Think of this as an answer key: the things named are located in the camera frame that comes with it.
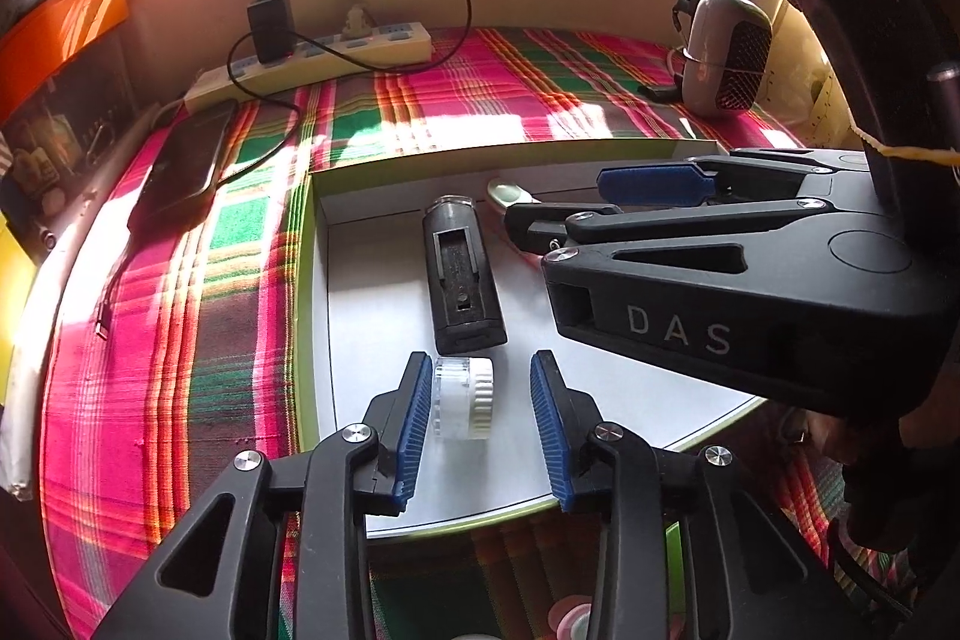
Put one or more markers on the small pink clip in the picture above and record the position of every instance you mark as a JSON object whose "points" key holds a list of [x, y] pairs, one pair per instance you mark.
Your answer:
{"points": [[510, 190]]}

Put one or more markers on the green cardboard box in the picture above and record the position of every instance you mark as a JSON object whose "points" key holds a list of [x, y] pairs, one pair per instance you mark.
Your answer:
{"points": [[375, 385]]}

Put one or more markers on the cream power strip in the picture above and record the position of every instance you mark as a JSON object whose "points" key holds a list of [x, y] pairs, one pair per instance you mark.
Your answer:
{"points": [[360, 51]]}

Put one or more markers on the small black stick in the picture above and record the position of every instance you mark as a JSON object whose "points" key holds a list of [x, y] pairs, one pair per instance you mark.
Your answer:
{"points": [[660, 91]]}

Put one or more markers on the cream dotted curtain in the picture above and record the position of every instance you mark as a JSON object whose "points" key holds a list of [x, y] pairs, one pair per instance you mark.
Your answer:
{"points": [[829, 108]]}

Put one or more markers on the black cylindrical device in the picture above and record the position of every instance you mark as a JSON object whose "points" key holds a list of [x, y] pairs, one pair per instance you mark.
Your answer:
{"points": [[461, 280]]}

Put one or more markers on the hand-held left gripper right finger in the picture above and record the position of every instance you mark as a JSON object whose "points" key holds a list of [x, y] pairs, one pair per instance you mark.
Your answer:
{"points": [[547, 437]]}

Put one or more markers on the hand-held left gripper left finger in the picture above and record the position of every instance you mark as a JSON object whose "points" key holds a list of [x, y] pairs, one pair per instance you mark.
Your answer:
{"points": [[416, 430]]}

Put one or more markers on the black charger adapter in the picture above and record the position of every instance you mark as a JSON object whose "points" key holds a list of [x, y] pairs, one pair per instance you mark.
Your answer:
{"points": [[270, 29]]}

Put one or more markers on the small beige heater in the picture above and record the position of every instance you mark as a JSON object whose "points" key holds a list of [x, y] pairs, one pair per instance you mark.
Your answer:
{"points": [[712, 55]]}

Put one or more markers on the clear display case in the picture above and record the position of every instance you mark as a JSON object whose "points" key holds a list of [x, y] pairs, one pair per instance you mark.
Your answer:
{"points": [[60, 138]]}

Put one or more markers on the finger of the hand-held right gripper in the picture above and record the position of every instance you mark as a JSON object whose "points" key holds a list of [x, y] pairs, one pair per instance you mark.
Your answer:
{"points": [[645, 184], [555, 224]]}

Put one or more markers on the black phone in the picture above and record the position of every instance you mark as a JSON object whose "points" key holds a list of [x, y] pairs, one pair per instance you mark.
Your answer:
{"points": [[184, 168]]}

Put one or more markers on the plaid tablecloth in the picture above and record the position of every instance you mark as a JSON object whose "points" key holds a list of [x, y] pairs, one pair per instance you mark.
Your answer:
{"points": [[187, 385]]}

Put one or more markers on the orange box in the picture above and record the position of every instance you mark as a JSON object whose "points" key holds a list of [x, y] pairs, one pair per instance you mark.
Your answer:
{"points": [[67, 21]]}

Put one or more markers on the yellow box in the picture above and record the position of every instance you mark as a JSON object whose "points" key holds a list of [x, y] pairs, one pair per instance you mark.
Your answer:
{"points": [[11, 250]]}

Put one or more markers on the large pink clip massager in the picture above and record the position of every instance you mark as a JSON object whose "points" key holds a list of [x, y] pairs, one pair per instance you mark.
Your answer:
{"points": [[570, 619]]}

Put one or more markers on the white ribbed jar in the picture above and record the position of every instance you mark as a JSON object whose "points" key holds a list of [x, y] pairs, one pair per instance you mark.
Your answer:
{"points": [[461, 396]]}

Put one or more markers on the small white plug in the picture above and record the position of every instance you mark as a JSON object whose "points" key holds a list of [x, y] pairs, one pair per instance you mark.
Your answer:
{"points": [[356, 21]]}

